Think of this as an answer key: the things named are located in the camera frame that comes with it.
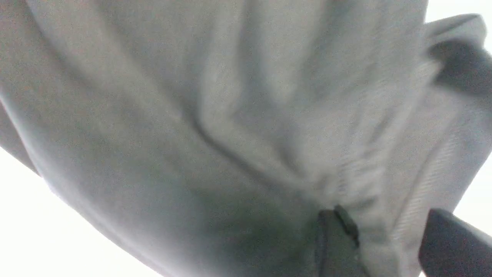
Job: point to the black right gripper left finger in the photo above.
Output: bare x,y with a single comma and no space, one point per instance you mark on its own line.
337,245

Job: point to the dark gray long-sleeved shirt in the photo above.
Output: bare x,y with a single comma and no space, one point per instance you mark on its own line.
203,137

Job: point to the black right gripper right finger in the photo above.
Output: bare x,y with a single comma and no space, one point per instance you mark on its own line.
451,247

